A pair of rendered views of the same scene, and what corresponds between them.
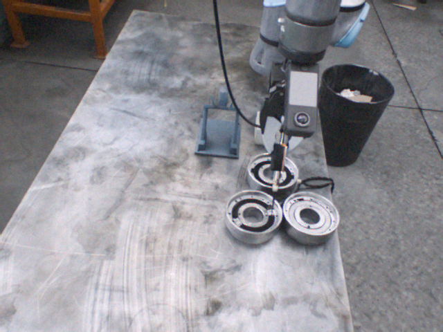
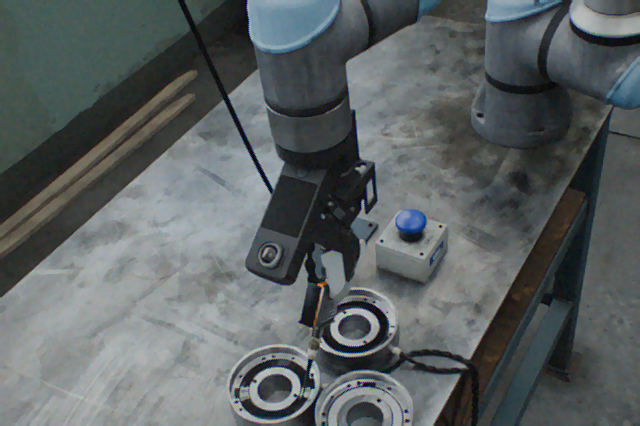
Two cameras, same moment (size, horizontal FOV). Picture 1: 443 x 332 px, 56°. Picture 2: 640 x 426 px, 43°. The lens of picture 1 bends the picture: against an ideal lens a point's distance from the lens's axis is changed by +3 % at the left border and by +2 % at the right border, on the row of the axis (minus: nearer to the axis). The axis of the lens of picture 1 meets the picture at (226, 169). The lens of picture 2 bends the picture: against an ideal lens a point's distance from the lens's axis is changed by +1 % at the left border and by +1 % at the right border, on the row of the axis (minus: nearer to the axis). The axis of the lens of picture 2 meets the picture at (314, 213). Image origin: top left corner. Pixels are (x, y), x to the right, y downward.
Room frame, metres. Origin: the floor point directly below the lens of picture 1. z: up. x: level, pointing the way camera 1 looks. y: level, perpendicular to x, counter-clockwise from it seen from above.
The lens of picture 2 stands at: (0.10, -0.45, 1.56)
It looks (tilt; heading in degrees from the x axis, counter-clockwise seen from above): 42 degrees down; 38
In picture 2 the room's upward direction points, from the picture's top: 8 degrees counter-clockwise
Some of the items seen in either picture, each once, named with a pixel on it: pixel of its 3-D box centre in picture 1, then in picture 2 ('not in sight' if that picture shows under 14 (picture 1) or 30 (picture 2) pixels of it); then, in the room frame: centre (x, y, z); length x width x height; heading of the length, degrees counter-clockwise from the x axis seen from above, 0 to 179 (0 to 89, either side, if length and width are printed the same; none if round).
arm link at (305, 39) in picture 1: (304, 30); (306, 113); (0.58, -0.09, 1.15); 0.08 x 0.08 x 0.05
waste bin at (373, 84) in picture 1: (344, 118); not in sight; (1.72, -0.56, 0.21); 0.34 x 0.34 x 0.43
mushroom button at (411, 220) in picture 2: not in sight; (411, 231); (0.76, -0.09, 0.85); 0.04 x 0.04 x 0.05
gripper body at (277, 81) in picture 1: (294, 76); (322, 177); (0.59, -0.09, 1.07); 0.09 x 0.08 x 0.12; 1
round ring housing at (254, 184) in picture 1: (271, 176); (355, 331); (0.61, -0.10, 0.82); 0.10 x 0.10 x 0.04
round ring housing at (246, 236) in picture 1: (252, 217); (275, 392); (0.49, -0.06, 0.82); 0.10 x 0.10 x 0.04
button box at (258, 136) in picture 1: (270, 127); (413, 242); (0.77, -0.09, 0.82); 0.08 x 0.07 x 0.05; 1
